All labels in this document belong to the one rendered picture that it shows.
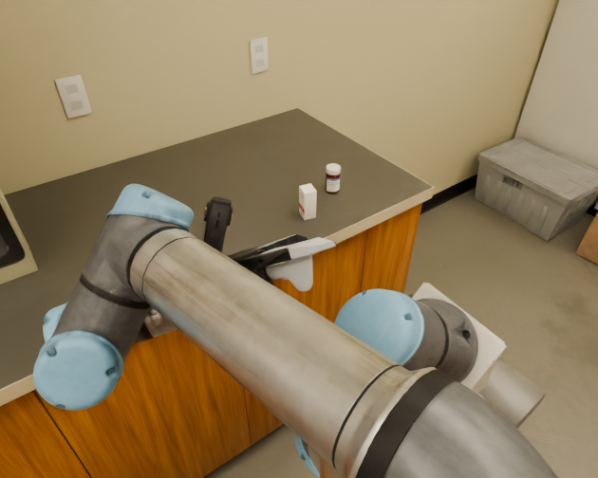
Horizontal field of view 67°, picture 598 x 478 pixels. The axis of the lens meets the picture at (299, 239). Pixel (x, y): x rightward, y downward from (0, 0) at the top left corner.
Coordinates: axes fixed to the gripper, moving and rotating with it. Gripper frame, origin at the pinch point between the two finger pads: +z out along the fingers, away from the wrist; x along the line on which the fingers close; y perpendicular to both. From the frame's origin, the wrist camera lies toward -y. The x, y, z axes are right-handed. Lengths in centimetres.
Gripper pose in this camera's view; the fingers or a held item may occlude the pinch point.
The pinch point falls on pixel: (319, 235)
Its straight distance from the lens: 62.0
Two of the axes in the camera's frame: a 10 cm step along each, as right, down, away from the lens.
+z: 9.3, -3.0, 1.9
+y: 2.9, 9.5, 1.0
